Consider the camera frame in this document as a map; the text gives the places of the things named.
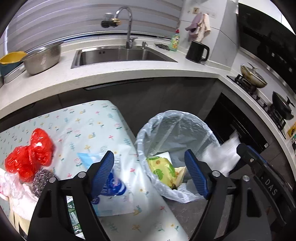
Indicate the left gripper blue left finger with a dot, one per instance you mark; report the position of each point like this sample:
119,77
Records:
99,173

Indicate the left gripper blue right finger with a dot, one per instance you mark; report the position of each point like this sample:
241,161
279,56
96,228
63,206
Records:
199,172

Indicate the yellow green snack bag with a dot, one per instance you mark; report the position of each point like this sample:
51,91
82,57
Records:
166,172

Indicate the white plastic bag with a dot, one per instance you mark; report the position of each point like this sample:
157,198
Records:
222,158

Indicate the blue and white wrapper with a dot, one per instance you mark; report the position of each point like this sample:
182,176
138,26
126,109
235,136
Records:
115,198

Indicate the steel wool scrubber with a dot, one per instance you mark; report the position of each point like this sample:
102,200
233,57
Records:
40,180

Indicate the red plastic bag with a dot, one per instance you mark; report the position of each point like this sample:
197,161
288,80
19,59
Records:
27,160

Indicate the green printed wrapper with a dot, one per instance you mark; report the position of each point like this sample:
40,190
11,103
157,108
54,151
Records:
74,218

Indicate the pink paper cup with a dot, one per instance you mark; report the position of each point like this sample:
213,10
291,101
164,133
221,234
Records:
17,201

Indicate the trash bin with clear liner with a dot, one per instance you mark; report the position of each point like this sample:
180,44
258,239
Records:
175,132

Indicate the floral tablecloth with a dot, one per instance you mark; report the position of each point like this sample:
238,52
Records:
95,128

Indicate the black oven front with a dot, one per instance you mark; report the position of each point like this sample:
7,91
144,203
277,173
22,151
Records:
226,118

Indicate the black gas stove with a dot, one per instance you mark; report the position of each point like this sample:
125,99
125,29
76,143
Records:
271,109

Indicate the black wok pan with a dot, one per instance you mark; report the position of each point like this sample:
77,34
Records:
283,106

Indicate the wok with glass lid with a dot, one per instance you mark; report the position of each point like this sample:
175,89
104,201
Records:
251,75

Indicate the stainless steel sink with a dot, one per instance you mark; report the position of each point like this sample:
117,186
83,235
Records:
116,54

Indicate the black electric kettle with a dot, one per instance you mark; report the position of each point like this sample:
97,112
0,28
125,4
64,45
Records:
198,52

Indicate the stainless steel mixing bowl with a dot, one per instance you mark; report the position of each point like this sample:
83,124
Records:
42,58

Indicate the dark scouring pad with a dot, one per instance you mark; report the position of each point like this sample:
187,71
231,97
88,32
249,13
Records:
162,46

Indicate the green dish soap bottle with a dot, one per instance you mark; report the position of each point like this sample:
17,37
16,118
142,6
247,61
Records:
175,41

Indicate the yellow and teal basin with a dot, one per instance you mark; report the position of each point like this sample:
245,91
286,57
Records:
10,61

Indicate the hanging dish cloths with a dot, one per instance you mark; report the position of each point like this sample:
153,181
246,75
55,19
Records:
199,28

